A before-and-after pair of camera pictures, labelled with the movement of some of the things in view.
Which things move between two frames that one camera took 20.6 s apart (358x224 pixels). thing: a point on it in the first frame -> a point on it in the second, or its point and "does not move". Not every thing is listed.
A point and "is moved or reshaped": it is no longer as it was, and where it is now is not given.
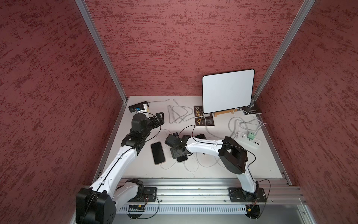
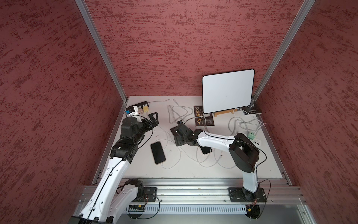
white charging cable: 213,136 -> 221,156
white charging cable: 197,167 is moved or reshaped
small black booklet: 252,109 does not move
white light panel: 226,91 does not move
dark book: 202,119 does not move
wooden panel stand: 224,112 does not move
